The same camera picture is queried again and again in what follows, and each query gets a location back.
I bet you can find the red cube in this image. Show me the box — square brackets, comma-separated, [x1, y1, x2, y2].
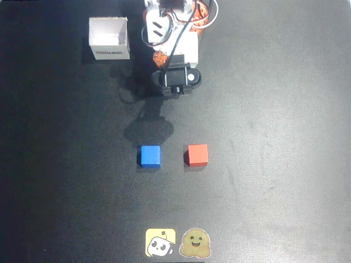
[184, 144, 209, 168]

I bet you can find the blue cube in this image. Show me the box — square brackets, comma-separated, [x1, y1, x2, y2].
[137, 145, 161, 168]

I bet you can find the black gripper-mounted webcam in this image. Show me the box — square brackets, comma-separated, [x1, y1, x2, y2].
[151, 54, 203, 98]

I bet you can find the white cardboard box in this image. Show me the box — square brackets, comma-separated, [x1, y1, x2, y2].
[88, 16, 131, 61]

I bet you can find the yellow robot sticker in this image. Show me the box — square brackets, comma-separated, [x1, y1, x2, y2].
[145, 228, 177, 258]

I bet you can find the hugging face emoji sticker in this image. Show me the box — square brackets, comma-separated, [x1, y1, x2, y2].
[179, 227, 211, 259]

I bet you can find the white servo cable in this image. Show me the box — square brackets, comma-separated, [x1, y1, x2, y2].
[191, 0, 220, 30]

